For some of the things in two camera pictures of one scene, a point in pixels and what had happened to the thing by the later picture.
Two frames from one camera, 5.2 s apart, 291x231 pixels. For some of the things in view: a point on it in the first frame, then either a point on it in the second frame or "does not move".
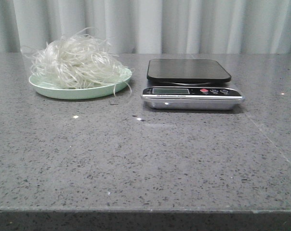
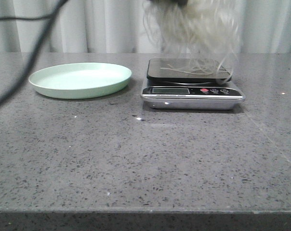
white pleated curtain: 137,27 does not move
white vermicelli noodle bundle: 81,61 → 200,38
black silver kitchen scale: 190,84 does not move
